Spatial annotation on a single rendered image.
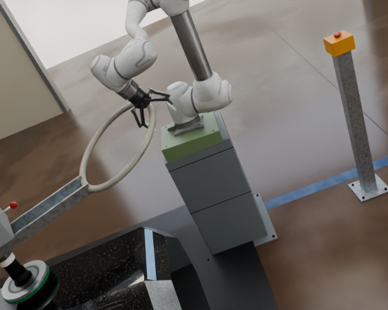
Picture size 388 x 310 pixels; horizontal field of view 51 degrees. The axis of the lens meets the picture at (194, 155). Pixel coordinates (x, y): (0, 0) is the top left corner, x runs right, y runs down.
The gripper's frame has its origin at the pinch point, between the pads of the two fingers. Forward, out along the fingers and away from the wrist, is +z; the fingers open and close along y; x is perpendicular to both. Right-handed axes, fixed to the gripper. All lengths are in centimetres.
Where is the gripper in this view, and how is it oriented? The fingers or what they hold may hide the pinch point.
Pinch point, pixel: (164, 119)
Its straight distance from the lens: 190.2
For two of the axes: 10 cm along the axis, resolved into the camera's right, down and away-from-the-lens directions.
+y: -6.9, 7.1, 1.3
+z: 6.4, 5.2, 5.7
